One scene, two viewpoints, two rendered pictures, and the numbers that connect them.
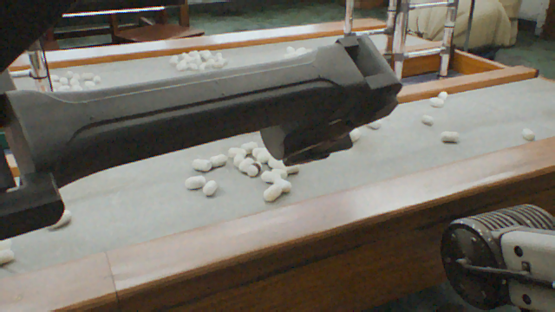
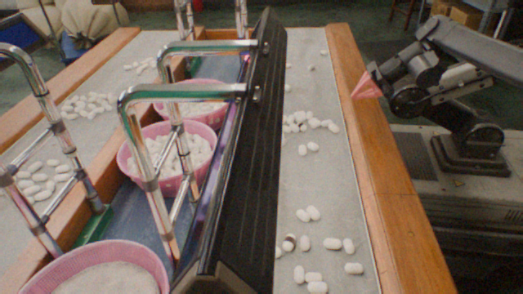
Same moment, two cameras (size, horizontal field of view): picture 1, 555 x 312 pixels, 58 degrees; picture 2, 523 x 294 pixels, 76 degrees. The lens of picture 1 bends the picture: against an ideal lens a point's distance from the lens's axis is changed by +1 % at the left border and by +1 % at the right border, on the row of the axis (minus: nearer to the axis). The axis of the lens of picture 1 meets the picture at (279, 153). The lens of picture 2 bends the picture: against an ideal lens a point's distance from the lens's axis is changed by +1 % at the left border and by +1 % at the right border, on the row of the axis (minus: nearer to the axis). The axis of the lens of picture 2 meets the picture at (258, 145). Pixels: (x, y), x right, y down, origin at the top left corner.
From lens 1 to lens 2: 0.94 m
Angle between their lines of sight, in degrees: 49
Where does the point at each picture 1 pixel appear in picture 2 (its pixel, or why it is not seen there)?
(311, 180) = (323, 115)
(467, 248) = (410, 96)
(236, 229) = (373, 145)
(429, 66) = not seen: hidden behind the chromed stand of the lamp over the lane
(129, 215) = (319, 184)
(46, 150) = not seen: outside the picture
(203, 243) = (382, 158)
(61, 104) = not seen: outside the picture
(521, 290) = (439, 97)
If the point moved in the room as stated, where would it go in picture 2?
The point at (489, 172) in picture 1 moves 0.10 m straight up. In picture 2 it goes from (358, 70) to (361, 44)
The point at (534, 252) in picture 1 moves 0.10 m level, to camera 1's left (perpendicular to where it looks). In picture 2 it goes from (445, 80) to (440, 94)
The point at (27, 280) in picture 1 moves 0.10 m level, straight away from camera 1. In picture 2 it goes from (393, 229) to (342, 231)
